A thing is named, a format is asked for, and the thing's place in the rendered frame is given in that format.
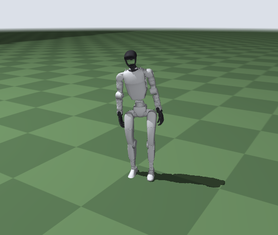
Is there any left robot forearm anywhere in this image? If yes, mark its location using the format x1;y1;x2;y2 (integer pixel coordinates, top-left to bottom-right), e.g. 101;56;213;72
152;87;162;111

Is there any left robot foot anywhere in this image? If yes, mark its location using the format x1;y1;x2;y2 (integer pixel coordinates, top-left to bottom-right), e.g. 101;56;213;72
147;168;154;181

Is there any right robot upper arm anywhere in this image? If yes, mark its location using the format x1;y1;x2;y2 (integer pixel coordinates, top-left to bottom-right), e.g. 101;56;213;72
116;72;124;99

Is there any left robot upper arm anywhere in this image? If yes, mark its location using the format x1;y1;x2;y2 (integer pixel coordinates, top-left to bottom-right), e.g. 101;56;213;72
143;69;157;94

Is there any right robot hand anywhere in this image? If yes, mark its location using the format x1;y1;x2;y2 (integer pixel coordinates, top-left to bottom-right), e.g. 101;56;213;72
117;111;125;128

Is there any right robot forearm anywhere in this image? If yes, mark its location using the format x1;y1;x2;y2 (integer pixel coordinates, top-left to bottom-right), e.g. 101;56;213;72
116;98;123;114

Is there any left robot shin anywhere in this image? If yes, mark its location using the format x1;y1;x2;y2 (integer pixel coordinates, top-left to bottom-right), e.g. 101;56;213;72
148;144;155;171

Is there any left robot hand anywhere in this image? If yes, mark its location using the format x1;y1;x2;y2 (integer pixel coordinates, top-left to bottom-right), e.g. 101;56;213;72
156;107;164;125

